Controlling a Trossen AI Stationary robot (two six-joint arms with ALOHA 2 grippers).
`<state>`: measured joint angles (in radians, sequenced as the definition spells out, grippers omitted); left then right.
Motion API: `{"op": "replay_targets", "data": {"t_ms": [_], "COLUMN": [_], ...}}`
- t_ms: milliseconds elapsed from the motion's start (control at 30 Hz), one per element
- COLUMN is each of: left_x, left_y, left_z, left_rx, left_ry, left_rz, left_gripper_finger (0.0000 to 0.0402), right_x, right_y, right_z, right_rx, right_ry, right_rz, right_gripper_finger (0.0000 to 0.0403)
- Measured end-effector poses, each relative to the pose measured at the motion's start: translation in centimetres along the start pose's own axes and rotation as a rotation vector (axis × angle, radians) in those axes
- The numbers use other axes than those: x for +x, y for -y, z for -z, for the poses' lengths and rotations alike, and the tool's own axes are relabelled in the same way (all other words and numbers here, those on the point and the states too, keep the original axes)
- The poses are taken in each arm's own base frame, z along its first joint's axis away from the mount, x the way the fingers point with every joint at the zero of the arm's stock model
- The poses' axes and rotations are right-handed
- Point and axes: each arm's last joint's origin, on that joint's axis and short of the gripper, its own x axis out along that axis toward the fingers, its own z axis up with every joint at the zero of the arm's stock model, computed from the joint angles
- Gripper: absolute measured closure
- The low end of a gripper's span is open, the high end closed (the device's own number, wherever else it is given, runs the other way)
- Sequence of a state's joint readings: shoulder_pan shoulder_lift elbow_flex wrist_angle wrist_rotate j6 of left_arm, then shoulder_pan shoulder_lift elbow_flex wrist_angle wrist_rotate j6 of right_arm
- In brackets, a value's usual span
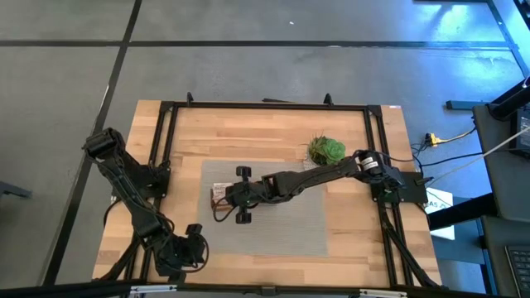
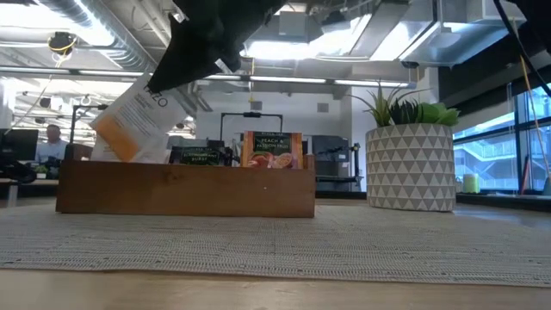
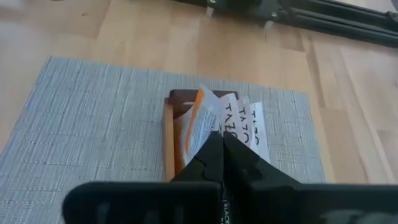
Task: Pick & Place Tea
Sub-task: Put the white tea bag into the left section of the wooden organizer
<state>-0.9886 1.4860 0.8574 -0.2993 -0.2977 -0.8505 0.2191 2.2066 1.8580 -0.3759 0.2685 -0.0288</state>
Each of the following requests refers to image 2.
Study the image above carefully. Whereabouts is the black metal gantry frame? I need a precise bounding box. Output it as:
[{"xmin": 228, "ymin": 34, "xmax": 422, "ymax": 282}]
[
  {"xmin": 69, "ymin": 103, "xmax": 109, "ymax": 146},
  {"xmin": 220, "ymin": 111, "xmax": 284, "ymax": 141}
]

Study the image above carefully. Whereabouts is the large silver ventilation duct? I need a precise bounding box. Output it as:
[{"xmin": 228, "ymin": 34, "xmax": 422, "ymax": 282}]
[{"xmin": 38, "ymin": 0, "xmax": 158, "ymax": 73}]

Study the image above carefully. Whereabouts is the large glass window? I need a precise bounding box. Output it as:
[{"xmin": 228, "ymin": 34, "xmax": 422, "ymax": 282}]
[{"xmin": 452, "ymin": 84, "xmax": 551, "ymax": 193}]

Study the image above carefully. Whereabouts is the wooden tea organiser box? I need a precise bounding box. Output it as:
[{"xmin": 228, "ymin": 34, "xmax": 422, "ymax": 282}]
[{"xmin": 55, "ymin": 144, "xmax": 317, "ymax": 219}]

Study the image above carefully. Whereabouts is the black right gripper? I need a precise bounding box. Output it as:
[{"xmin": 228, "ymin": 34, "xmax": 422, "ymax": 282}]
[{"xmin": 147, "ymin": 0, "xmax": 288, "ymax": 94}]

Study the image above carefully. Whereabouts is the black yellow ceiling cable reel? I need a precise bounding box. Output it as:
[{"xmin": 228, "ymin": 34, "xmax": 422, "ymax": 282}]
[{"xmin": 47, "ymin": 30, "xmax": 78, "ymax": 56}]

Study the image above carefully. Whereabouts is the yellow hanging cable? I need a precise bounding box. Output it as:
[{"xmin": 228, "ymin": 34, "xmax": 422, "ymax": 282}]
[{"xmin": 511, "ymin": 19, "xmax": 551, "ymax": 177}]

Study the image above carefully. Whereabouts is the grey ceiling unit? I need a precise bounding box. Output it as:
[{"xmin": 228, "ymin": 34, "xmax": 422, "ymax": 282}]
[{"xmin": 277, "ymin": 10, "xmax": 309, "ymax": 38}]

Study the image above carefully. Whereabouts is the succulent in triangle-patterned pot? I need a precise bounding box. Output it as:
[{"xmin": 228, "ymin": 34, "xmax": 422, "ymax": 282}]
[{"xmin": 349, "ymin": 80, "xmax": 461, "ymax": 213}]

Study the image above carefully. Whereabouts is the red peach tea packet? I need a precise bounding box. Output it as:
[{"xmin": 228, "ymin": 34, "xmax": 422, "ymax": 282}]
[{"xmin": 239, "ymin": 131, "xmax": 305, "ymax": 170}]

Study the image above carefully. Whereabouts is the yellow-green cylinder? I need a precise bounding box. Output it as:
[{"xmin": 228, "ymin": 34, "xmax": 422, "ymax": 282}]
[{"xmin": 462, "ymin": 173, "xmax": 481, "ymax": 195}]

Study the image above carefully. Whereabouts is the long linear ceiling light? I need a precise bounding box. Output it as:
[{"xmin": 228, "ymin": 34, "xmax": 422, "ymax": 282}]
[{"xmin": 0, "ymin": 66, "xmax": 410, "ymax": 88}]

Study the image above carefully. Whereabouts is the black background equipment stand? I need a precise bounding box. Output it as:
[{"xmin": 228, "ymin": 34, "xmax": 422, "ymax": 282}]
[{"xmin": 316, "ymin": 142, "xmax": 365, "ymax": 183}]

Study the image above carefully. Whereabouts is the rectangular silver air duct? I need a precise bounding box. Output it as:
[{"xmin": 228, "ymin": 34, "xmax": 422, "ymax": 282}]
[{"xmin": 369, "ymin": 0, "xmax": 529, "ymax": 69}]

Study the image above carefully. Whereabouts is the dark blackcurrant tea packet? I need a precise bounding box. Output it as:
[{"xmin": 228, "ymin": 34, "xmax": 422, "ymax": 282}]
[{"xmin": 169, "ymin": 145, "xmax": 228, "ymax": 167}]

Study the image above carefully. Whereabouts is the bright ceiling light panel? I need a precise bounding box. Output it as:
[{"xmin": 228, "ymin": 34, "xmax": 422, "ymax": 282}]
[{"xmin": 240, "ymin": 38, "xmax": 361, "ymax": 61}]

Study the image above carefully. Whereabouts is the dark monitor screen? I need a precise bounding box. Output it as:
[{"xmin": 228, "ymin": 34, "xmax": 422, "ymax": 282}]
[
  {"xmin": 311, "ymin": 135, "xmax": 350, "ymax": 178},
  {"xmin": 0, "ymin": 127, "xmax": 40, "ymax": 161}
]

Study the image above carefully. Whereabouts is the grey woven placemat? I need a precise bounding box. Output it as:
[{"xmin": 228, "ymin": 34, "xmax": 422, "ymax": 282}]
[{"xmin": 0, "ymin": 202, "xmax": 551, "ymax": 288}]

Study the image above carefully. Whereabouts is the person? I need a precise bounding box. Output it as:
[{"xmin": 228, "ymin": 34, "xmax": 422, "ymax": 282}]
[{"xmin": 34, "ymin": 123, "xmax": 70, "ymax": 165}]

